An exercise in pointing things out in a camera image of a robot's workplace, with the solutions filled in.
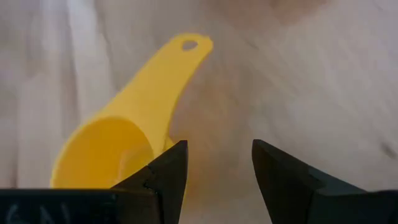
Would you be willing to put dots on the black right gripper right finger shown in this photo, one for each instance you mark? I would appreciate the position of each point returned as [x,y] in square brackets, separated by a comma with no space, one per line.
[295,196]

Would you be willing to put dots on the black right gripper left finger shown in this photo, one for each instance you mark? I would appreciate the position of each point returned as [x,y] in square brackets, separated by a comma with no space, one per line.
[161,186]

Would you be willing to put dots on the yellow measuring cup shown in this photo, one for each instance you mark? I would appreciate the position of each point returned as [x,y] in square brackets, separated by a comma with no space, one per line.
[149,93]

